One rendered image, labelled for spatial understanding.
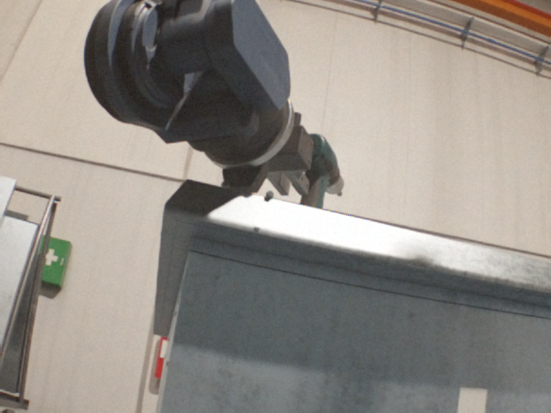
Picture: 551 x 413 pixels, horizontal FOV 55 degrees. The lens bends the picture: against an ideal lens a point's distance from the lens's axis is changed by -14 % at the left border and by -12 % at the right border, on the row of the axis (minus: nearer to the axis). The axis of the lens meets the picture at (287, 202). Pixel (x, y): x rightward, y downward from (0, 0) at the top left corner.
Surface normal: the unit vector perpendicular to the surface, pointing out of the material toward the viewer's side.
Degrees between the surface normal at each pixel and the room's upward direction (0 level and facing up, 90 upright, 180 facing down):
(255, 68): 88
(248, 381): 90
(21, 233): 78
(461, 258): 67
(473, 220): 90
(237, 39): 88
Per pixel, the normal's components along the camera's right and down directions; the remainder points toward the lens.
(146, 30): 0.93, -0.06
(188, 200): 0.27, -0.68
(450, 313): 0.23, -0.37
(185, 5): -0.36, -0.32
